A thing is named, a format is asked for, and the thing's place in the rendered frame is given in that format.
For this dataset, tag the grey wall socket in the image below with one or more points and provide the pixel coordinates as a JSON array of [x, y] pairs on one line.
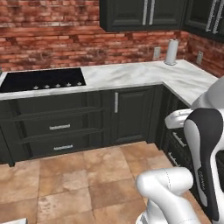
[[157, 52], [199, 57]]

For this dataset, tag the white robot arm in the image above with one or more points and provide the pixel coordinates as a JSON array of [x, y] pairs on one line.
[[167, 186]]

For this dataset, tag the dark side drawer front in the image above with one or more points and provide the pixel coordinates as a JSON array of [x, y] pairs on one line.
[[180, 163], [176, 145]]

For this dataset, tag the dark corner wall cupboard door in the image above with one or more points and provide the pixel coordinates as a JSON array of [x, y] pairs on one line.
[[198, 14], [221, 29]]

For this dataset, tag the pale grey flat object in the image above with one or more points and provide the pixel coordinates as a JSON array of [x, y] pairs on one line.
[[13, 221]]

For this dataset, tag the white paper towel roll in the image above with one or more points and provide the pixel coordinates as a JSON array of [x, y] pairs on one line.
[[171, 52]]

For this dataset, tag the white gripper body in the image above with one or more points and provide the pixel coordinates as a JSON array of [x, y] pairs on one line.
[[176, 119]]

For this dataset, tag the black hob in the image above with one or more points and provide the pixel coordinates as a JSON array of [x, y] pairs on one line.
[[40, 78]]

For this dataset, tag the small silver hob knob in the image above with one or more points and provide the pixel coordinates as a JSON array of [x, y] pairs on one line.
[[35, 87], [68, 84], [57, 85], [79, 83], [46, 86]]

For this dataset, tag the dark base cupboard door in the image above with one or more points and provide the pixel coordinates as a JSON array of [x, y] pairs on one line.
[[134, 116]]

